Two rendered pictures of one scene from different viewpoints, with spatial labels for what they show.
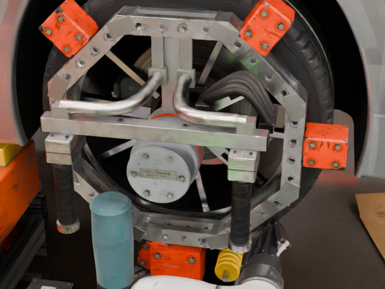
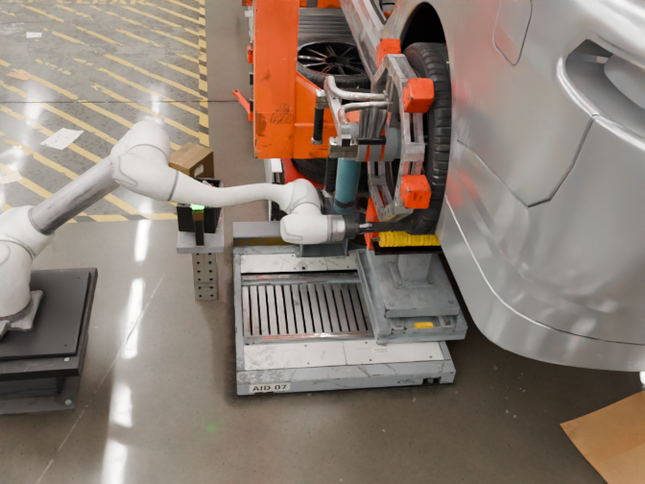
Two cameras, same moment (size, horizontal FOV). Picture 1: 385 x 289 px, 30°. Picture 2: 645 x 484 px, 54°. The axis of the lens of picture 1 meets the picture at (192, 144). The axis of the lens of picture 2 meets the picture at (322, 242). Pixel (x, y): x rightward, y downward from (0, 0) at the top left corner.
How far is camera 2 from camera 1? 1.84 m
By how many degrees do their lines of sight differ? 57
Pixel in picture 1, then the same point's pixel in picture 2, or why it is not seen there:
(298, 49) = (434, 125)
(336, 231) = (607, 377)
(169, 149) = not seen: hidden behind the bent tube
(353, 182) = not seen: outside the picture
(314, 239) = not seen: hidden behind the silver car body
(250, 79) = (373, 113)
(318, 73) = (436, 147)
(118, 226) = (341, 163)
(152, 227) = (372, 187)
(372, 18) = (455, 126)
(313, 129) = (416, 178)
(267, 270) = (337, 220)
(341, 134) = (416, 187)
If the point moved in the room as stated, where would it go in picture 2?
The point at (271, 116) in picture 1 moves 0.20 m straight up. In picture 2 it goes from (368, 137) to (375, 76)
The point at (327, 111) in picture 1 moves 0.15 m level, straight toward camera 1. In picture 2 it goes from (434, 176) to (386, 176)
